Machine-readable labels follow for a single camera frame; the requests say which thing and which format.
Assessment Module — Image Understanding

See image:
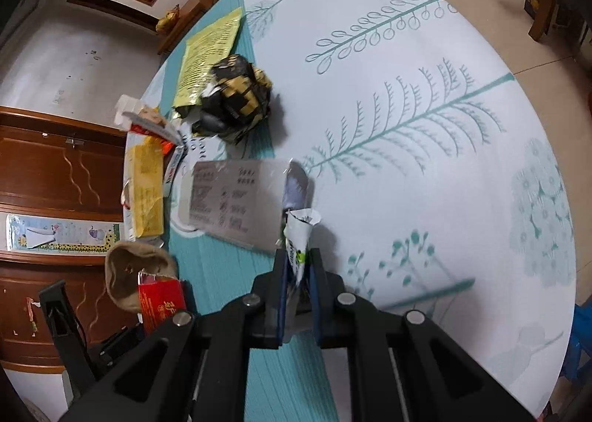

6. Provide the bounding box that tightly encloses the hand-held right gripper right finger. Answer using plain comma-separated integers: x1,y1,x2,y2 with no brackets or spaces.
308,247,532,422

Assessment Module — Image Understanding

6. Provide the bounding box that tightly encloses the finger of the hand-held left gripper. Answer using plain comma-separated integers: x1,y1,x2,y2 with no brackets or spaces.
39,281,96,386

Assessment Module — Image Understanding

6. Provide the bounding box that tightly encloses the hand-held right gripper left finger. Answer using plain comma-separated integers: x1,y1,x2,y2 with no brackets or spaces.
60,247,290,422

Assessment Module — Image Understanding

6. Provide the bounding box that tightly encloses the white printed wrapper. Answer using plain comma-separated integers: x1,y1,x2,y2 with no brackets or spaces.
280,161,322,344

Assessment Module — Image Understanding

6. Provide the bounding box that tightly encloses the beige cloth bag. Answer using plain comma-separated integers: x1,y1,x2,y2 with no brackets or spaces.
105,242,179,313

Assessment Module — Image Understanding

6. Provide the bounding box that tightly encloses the red white wrapper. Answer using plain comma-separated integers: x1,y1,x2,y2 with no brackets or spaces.
115,95,186,146

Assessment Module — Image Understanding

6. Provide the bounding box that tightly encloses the brown door with stickers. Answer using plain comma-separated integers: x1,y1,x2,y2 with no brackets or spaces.
0,260,142,365

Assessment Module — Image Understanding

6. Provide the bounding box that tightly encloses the red paper packet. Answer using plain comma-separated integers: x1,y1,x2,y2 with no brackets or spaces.
137,269,186,338

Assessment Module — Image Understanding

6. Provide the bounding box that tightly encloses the silver grey flat packet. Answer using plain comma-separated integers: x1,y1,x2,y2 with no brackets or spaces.
178,159,290,253

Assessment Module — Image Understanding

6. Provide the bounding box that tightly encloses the brown wooden door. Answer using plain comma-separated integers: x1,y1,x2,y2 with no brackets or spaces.
0,107,129,222

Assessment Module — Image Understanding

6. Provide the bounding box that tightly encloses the orange snack packet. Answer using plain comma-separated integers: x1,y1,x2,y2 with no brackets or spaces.
121,142,166,240

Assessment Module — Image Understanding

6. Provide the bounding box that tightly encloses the leaf print tablecloth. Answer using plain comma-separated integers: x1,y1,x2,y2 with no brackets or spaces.
139,0,579,422

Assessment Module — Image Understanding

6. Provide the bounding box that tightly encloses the blue white leaflet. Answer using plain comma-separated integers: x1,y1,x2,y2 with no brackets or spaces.
163,145,186,187

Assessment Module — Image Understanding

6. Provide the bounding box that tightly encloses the black yellow crumpled bag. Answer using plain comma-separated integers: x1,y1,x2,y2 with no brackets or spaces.
191,54,273,145

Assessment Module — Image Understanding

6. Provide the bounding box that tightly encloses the yellow foil pouch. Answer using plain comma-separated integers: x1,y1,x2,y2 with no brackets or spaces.
172,7,245,120

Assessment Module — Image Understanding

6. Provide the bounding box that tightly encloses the blue plastic stool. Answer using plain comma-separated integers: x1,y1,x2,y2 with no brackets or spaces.
559,304,592,386

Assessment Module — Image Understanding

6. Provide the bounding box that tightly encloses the small wooden cabinet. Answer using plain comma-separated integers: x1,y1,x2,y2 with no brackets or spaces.
157,0,219,55

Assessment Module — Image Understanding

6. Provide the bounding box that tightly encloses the fruit basket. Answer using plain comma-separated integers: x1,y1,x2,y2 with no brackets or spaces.
156,6,181,34

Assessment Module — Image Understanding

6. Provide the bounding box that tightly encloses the wall poster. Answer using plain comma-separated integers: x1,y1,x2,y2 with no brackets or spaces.
6,214,122,257

